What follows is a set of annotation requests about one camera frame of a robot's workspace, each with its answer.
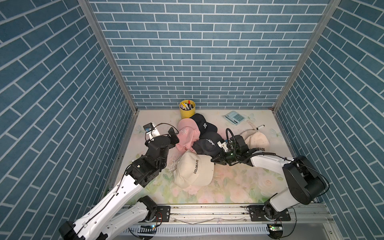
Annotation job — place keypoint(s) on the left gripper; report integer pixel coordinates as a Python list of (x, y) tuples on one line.
[(171, 143)]

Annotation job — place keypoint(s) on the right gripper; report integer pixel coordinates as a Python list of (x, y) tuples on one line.
[(221, 160)]

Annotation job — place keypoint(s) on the beige Colorado cap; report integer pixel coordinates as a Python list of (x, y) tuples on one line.
[(193, 170), (255, 139)]

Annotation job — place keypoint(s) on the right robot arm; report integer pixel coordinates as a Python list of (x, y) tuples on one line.
[(303, 182)]

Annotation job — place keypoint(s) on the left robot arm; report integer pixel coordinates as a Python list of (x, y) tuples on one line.
[(104, 222)]

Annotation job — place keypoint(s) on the pink baseball cap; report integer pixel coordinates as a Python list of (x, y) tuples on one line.
[(188, 134)]

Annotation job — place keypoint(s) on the black cap front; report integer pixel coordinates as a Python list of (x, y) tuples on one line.
[(208, 144)]

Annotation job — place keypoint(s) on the black cap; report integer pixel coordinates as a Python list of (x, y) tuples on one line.
[(203, 125), (208, 144)]

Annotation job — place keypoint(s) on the black cap rear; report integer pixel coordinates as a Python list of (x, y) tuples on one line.
[(203, 125)]

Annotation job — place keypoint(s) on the light blue calculator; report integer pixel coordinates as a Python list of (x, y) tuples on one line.
[(234, 117)]

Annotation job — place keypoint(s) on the yellow pen cup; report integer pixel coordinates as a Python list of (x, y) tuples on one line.
[(187, 108)]

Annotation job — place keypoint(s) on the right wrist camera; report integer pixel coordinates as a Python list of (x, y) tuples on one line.
[(223, 145)]

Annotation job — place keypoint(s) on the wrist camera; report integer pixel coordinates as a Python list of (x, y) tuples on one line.
[(151, 131), (223, 145)]

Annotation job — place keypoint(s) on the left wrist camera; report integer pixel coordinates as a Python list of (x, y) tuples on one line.
[(151, 131)]

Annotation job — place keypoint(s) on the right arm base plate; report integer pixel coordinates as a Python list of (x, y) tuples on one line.
[(261, 213)]

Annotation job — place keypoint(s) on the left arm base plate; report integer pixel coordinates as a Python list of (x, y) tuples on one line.
[(161, 214)]

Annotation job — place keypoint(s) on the aluminium front rail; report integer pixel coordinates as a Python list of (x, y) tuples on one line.
[(310, 222)]

